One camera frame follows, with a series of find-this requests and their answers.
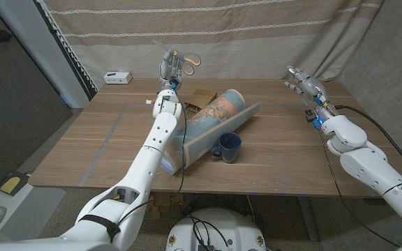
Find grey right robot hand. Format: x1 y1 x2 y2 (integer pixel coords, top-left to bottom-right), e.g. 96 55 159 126
283 65 335 121

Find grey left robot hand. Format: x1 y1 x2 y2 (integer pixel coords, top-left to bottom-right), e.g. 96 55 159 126
158 47 184 91

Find grey orange scissors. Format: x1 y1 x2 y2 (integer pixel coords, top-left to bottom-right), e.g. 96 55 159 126
151 38 202 77

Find rolled world map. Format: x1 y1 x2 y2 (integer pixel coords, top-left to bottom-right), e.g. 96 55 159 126
161 89 262 176

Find brown paper bag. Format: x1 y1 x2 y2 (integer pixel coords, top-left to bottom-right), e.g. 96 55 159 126
184 86 218 114

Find white power strip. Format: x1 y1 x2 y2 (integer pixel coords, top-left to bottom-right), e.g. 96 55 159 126
103 71 133 85

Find beige striped curtain backdrop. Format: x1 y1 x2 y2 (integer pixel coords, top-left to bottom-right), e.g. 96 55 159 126
42 0 385 90

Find dark blue mug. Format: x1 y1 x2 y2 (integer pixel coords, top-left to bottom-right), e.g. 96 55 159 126
210 132 243 164

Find black triangle-patterned trim strip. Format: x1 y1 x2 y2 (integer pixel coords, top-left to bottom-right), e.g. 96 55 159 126
35 0 99 100

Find white table leg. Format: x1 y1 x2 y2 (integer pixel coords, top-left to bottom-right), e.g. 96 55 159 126
297 195 320 242

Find cardboard scraps pile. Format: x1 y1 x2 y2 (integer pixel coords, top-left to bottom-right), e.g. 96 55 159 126
147 193 185 221

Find dark textured door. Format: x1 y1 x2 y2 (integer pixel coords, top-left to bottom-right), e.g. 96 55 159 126
0 0 73 174

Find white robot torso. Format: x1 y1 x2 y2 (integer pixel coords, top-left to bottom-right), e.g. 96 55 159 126
165 208 267 251

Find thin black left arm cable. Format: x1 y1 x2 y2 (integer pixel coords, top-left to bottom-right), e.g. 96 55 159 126
117 89 188 227

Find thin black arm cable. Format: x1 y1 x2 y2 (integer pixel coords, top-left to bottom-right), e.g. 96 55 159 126
318 128 401 248
117 89 188 227

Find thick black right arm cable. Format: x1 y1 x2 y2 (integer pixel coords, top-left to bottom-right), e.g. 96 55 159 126
333 104 402 182

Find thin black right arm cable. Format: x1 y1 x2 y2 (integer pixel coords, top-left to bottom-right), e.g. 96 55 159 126
318 128 401 248

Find white door frame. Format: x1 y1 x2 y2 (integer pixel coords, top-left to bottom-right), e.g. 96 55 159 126
0 0 90 109

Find black torso cable loop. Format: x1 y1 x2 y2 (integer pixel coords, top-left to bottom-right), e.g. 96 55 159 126
188 215 230 249

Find black door handle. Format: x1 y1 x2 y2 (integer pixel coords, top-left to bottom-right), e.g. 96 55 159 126
0 29 13 45

